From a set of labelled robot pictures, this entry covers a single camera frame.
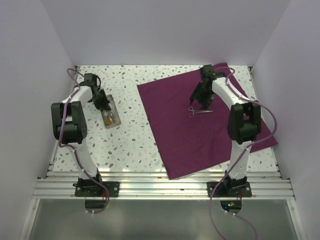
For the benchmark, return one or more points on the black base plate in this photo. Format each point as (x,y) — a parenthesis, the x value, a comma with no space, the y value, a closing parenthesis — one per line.
(229,188)
(96,188)

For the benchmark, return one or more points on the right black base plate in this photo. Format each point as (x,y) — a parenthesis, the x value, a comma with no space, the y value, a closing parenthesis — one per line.
(229,188)

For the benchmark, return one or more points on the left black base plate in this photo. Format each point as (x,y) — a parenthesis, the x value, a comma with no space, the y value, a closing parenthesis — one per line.
(96,188)

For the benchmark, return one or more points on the orange bandage strip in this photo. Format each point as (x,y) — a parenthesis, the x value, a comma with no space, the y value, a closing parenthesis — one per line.
(110,121)

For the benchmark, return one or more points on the aluminium rail frame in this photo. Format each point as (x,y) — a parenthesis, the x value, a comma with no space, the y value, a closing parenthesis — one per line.
(129,154)

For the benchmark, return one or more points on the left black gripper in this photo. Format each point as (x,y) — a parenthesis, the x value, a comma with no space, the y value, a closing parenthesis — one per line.
(104,105)

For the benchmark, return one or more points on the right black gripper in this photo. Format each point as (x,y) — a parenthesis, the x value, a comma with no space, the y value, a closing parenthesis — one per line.
(205,103)

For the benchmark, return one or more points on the silver surgical scissors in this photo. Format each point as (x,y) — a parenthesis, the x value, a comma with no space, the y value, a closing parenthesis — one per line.
(109,113)

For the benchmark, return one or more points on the silver hemostat forceps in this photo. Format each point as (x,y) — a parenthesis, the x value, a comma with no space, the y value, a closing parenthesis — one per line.
(193,112)

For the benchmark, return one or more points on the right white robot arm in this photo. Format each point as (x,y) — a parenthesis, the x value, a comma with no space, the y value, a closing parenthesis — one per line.
(243,126)

